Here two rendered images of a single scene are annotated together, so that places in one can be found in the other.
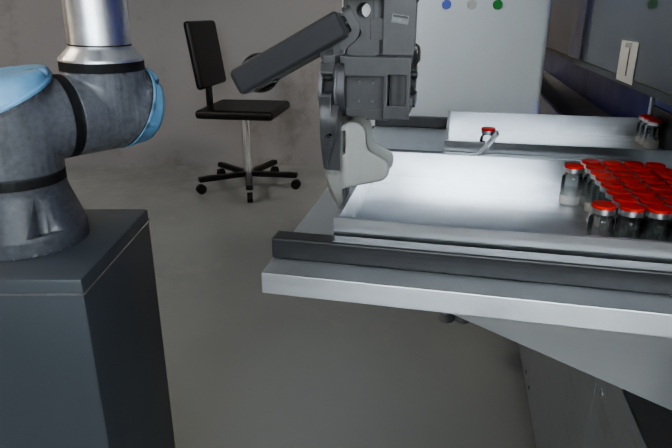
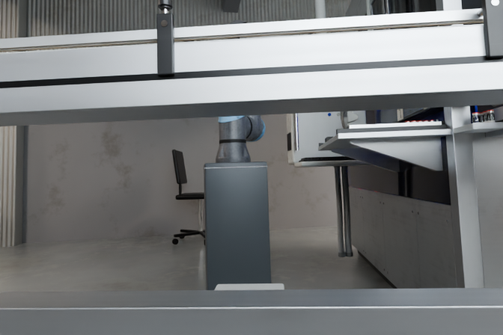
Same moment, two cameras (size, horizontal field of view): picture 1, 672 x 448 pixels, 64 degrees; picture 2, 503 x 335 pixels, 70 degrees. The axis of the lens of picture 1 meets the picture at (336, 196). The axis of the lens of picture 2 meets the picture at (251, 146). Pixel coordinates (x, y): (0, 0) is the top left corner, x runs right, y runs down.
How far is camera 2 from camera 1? 108 cm
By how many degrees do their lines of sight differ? 24
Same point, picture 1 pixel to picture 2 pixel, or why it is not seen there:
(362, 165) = (352, 116)
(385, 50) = not seen: hidden behind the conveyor
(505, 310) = (394, 134)
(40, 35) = (79, 163)
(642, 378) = (426, 161)
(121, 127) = (257, 131)
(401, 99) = not seen: hidden behind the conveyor
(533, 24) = (361, 120)
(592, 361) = (413, 159)
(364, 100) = not seen: hidden behind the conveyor
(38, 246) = (245, 158)
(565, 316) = (406, 133)
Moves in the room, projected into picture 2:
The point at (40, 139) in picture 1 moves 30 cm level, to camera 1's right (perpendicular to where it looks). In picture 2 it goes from (245, 128) to (312, 127)
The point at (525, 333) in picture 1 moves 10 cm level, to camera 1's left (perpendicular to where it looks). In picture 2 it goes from (397, 154) to (372, 155)
